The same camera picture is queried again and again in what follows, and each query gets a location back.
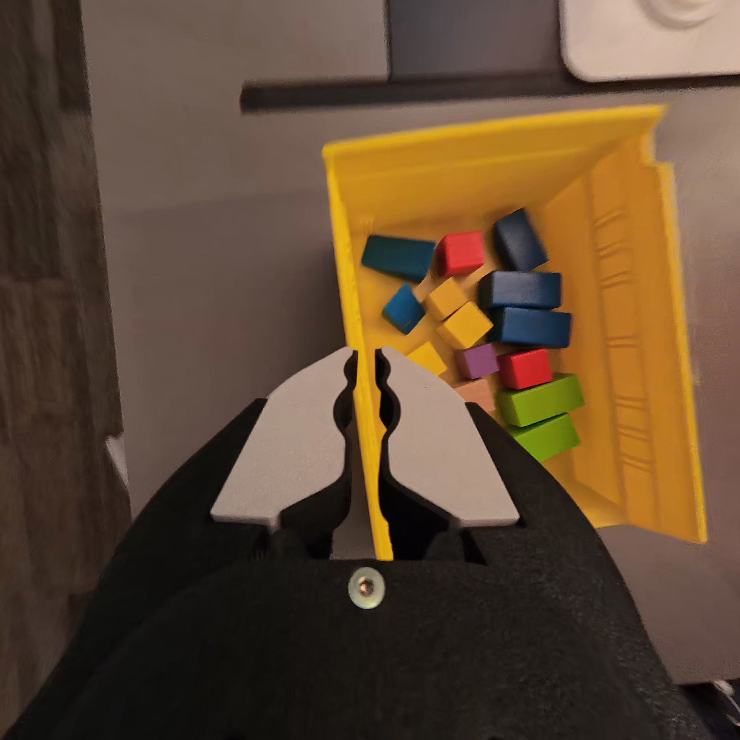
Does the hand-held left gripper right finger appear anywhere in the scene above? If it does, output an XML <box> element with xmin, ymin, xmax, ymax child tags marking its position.
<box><xmin>375</xmin><ymin>346</ymin><xmax>521</xmax><ymax>528</ymax></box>

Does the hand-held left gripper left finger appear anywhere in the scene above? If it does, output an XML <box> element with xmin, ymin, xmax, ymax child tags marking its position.
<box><xmin>209</xmin><ymin>347</ymin><xmax>356</xmax><ymax>533</ymax></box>

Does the natural wood rectangular block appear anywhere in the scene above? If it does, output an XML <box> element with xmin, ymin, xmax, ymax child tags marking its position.
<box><xmin>451</xmin><ymin>378</ymin><xmax>497</xmax><ymax>414</ymax></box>

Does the yellow wooden cube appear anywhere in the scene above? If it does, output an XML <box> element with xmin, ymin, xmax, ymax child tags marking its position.
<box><xmin>425</xmin><ymin>277</ymin><xmax>469</xmax><ymax>321</ymax></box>
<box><xmin>436</xmin><ymin>301</ymin><xmax>494</xmax><ymax>350</ymax></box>
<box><xmin>406</xmin><ymin>341</ymin><xmax>449</xmax><ymax>377</ymax></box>

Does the purple wooden cube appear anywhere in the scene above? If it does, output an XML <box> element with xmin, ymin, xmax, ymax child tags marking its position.
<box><xmin>455</xmin><ymin>344</ymin><xmax>500</xmax><ymax>380</ymax></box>

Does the green wooden block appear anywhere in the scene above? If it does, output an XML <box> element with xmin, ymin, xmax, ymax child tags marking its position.
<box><xmin>496</xmin><ymin>373</ymin><xmax>585</xmax><ymax>429</ymax></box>
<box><xmin>508</xmin><ymin>413</ymin><xmax>582</xmax><ymax>464</ymax></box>

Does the red cube block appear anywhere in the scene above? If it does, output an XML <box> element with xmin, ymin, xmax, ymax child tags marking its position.
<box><xmin>497</xmin><ymin>348</ymin><xmax>553</xmax><ymax>390</ymax></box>

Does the dark blue wedge block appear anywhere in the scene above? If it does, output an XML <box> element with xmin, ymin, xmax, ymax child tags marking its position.
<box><xmin>382</xmin><ymin>283</ymin><xmax>427</xmax><ymax>335</ymax></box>

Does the blue wooden cuboid block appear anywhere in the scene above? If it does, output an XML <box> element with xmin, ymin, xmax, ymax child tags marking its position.
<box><xmin>477</xmin><ymin>271</ymin><xmax>563</xmax><ymax>311</ymax></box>

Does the red wooden block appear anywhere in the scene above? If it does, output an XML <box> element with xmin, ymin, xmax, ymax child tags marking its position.
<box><xmin>435</xmin><ymin>231</ymin><xmax>485</xmax><ymax>277</ymax></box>

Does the large blue wooden block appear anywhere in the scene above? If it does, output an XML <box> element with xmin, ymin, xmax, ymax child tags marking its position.
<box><xmin>361</xmin><ymin>234</ymin><xmax>436</xmax><ymax>284</ymax></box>

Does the yellow plastic bin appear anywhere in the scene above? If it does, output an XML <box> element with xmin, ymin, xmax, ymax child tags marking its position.
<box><xmin>321</xmin><ymin>104</ymin><xmax>709</xmax><ymax>562</ymax></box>

